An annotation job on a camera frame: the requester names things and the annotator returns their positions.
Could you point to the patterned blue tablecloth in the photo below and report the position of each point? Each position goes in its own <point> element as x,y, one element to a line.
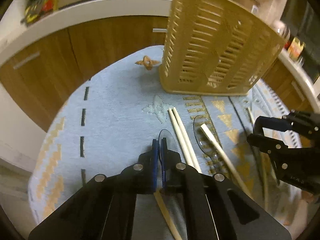
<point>114,116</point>

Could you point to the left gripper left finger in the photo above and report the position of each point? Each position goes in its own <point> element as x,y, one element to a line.
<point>104,208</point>

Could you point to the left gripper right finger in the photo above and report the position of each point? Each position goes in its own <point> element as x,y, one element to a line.
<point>215,208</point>

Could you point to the red label sauce bottle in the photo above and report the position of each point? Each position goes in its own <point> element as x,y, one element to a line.
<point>38,9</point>

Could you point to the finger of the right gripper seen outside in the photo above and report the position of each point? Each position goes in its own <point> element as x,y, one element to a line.
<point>303,123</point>

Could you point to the tan plastic utensil basket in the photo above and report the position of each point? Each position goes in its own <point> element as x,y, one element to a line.
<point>216,47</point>

